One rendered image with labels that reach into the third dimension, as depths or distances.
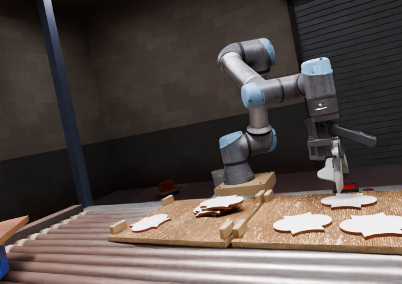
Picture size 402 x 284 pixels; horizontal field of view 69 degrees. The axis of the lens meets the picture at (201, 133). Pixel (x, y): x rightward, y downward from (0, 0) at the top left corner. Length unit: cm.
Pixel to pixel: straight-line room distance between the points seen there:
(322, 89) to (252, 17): 511
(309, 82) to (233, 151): 62
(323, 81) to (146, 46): 611
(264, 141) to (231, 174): 22
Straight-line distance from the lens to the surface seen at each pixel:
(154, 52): 665
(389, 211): 85
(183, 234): 86
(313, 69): 84
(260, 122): 136
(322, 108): 84
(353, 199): 91
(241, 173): 137
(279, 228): 76
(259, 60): 125
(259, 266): 67
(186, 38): 631
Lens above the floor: 123
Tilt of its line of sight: 2 degrees down
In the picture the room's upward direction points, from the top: 11 degrees counter-clockwise
